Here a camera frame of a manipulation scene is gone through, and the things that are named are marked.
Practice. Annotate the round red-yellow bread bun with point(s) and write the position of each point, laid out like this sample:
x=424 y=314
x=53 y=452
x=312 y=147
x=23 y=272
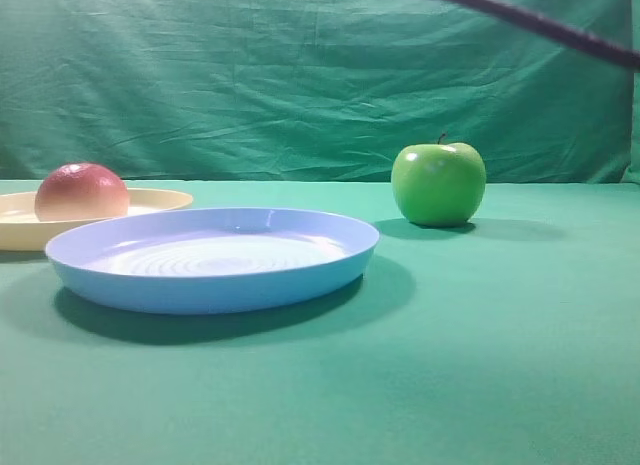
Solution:
x=81 y=191

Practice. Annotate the blue plastic plate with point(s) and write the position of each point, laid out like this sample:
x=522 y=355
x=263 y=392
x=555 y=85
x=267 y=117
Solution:
x=213 y=260

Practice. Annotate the green apple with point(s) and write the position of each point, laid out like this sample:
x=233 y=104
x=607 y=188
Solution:
x=438 y=185

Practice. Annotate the green backdrop cloth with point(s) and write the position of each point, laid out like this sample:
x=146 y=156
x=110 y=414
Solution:
x=314 y=90

